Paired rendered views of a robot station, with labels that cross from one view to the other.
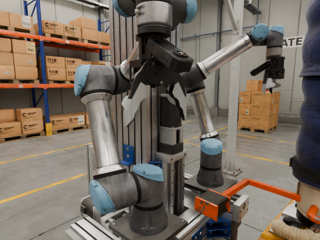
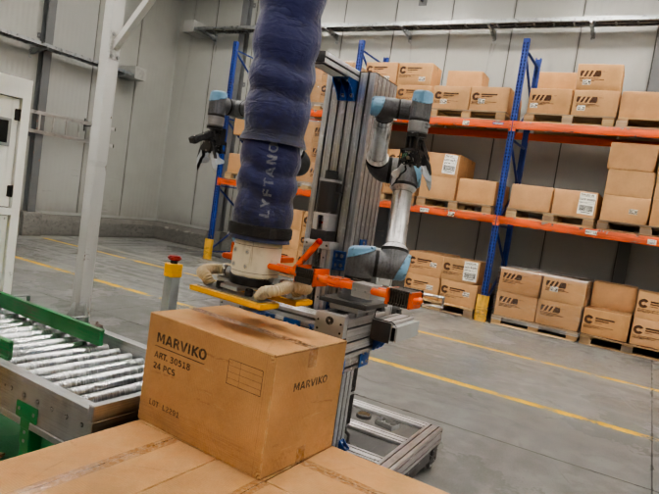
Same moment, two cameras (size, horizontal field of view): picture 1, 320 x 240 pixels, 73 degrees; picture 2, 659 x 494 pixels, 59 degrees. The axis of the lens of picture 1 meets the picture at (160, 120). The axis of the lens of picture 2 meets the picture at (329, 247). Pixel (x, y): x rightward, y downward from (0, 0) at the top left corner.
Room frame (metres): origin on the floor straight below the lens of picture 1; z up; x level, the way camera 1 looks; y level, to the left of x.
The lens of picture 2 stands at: (0.49, -2.64, 1.43)
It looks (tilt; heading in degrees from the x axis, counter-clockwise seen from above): 4 degrees down; 78
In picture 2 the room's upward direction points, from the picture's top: 8 degrees clockwise
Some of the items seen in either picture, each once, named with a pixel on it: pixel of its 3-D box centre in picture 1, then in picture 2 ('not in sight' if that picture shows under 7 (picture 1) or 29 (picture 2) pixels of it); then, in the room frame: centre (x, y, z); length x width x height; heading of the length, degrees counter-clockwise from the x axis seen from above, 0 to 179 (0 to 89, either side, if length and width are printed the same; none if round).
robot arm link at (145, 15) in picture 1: (153, 19); (215, 122); (0.48, 0.01, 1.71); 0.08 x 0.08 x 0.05
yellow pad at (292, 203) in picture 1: (293, 217); (269, 289); (0.76, -0.51, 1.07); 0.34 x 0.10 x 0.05; 133
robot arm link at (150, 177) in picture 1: (146, 183); not in sight; (0.78, 0.05, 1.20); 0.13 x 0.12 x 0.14; 123
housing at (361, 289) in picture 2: not in sight; (366, 290); (1.01, -0.91, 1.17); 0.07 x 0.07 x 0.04; 43
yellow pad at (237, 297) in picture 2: not in sight; (233, 291); (0.62, -0.64, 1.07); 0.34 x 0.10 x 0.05; 133
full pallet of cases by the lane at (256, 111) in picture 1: (259, 105); not in sight; (7.73, -3.53, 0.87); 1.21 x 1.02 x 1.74; 139
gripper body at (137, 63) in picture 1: (152, 59); (214, 140); (0.49, 0.02, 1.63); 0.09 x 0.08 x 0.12; 33
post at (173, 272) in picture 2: not in sight; (162, 357); (0.37, 0.44, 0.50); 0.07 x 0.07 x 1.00; 46
